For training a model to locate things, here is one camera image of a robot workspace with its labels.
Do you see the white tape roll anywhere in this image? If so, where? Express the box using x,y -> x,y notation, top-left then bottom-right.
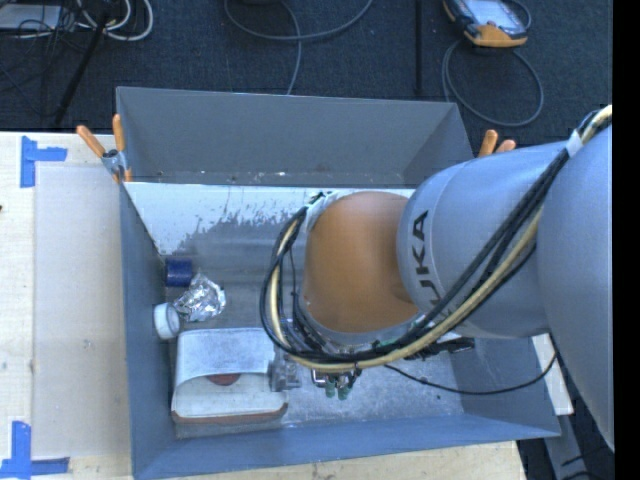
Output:
152,301 -> 182,341

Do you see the grey metal bin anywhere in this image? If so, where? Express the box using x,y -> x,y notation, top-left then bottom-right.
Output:
114,85 -> 563,480

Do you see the crumpled silver foil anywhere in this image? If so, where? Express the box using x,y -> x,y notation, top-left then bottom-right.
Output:
172,272 -> 228,324

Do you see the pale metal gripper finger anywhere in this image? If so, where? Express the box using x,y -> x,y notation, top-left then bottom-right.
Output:
272,344 -> 297,370
268,366 -> 304,394

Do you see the dark blue cylinder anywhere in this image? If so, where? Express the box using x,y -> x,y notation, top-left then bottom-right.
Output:
164,257 -> 195,288

